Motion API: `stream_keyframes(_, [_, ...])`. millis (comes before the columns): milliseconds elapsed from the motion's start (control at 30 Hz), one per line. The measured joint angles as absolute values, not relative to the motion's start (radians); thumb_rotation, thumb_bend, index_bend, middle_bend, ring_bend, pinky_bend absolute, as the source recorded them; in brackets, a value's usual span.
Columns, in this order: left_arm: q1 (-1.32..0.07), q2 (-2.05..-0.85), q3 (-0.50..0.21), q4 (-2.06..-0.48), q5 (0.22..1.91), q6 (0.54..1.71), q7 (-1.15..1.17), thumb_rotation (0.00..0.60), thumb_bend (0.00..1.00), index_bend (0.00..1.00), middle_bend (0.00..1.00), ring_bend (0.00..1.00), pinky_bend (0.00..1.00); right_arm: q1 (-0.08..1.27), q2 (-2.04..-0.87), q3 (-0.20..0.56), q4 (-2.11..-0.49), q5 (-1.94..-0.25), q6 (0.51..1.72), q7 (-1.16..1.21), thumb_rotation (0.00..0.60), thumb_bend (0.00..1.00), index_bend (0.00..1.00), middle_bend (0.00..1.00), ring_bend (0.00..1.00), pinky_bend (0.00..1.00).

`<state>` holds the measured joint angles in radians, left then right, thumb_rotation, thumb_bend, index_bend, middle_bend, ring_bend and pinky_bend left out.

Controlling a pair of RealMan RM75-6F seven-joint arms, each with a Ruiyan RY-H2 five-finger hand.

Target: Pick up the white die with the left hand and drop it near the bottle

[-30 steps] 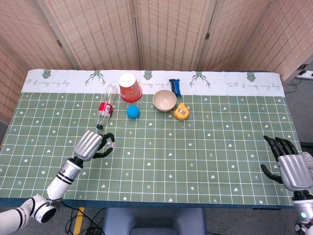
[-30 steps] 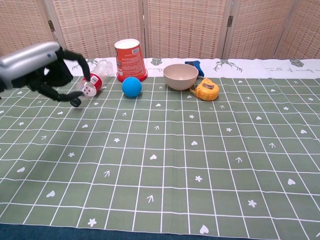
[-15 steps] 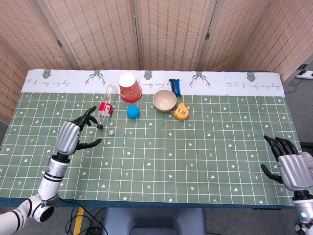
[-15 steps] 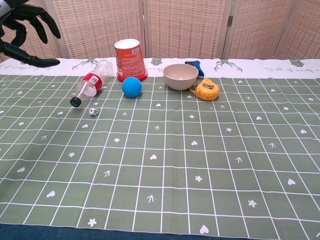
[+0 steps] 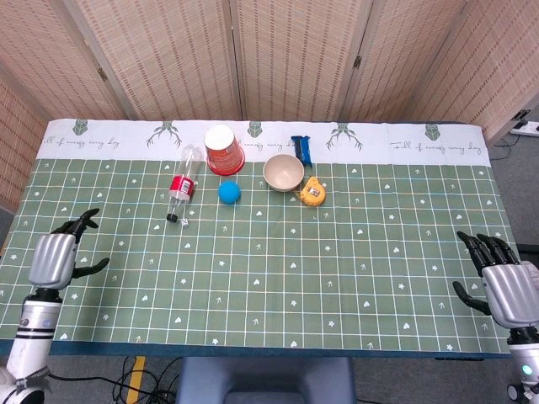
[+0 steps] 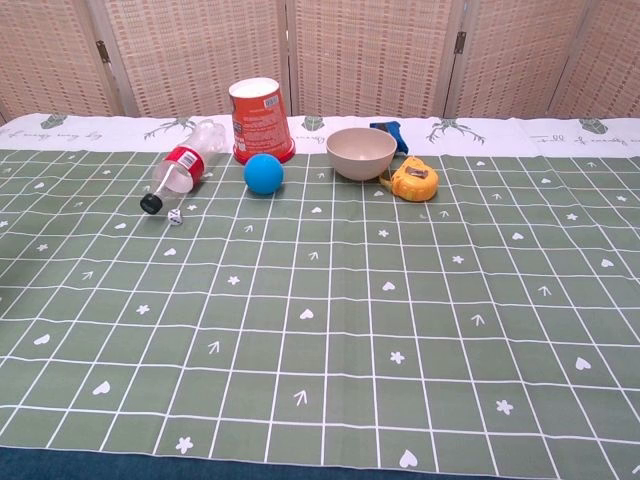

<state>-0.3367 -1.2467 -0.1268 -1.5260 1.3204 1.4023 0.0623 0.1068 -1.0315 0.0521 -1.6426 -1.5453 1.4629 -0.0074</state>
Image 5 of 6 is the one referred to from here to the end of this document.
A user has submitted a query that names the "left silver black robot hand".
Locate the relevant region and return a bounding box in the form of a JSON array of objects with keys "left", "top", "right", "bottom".
[{"left": 28, "top": 208, "right": 110, "bottom": 291}]

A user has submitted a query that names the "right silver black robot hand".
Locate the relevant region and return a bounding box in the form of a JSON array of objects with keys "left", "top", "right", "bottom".
[{"left": 452, "top": 231, "right": 539, "bottom": 329}]

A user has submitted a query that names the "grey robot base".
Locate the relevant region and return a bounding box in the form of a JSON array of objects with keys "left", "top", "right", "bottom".
[{"left": 175, "top": 357, "right": 357, "bottom": 404}]

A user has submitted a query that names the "clear plastic bottle red label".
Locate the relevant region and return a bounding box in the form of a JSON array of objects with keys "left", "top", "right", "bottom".
[{"left": 165, "top": 144, "right": 205, "bottom": 223}]

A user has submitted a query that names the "white power strip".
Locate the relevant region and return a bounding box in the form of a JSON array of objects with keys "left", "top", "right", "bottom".
[{"left": 509, "top": 120, "right": 539, "bottom": 136}]

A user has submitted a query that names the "blue ball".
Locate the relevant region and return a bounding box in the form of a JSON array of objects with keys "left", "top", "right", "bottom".
[{"left": 217, "top": 180, "right": 243, "bottom": 206}]

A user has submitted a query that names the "red paper cup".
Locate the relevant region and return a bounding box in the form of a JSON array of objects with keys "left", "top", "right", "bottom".
[{"left": 203, "top": 124, "right": 246, "bottom": 176}]

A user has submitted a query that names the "green grid tablecloth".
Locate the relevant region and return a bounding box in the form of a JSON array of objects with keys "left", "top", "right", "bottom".
[{"left": 0, "top": 119, "right": 520, "bottom": 359}]

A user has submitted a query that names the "yellow tape measure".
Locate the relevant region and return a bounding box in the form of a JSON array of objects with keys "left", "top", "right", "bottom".
[{"left": 298, "top": 176, "right": 328, "bottom": 209}]

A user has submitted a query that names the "beige bowl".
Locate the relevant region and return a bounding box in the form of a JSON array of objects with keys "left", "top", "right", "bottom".
[{"left": 262, "top": 153, "right": 305, "bottom": 194}]

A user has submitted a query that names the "blue snack wrapper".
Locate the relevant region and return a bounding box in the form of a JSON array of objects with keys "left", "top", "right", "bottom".
[{"left": 291, "top": 135, "right": 315, "bottom": 166}]

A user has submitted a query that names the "woven folding screen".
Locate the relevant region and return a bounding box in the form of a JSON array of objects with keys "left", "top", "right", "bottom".
[{"left": 0, "top": 0, "right": 539, "bottom": 211}]

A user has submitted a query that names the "black floor cable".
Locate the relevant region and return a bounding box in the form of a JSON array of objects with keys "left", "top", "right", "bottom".
[{"left": 41, "top": 355, "right": 184, "bottom": 404}]

